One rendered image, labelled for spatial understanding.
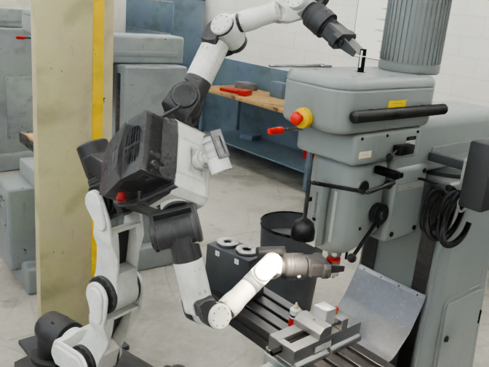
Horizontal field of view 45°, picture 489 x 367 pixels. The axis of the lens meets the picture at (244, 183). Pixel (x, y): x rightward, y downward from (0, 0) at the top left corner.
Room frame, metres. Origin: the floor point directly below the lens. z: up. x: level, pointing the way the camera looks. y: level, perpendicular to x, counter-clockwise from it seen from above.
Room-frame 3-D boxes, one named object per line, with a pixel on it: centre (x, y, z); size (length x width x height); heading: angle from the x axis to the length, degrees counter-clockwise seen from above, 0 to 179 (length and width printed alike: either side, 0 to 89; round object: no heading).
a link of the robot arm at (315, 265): (1.81, -0.24, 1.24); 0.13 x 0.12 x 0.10; 17
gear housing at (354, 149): (1.87, -0.36, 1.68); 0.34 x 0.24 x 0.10; 132
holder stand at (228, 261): (2.18, 0.01, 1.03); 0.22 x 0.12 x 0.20; 52
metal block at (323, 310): (1.84, -0.32, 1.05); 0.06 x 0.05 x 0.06; 42
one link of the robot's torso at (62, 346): (2.04, 0.57, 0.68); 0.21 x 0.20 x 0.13; 55
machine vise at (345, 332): (1.82, -0.30, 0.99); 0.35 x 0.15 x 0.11; 132
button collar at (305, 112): (1.69, -0.15, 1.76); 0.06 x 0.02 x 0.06; 42
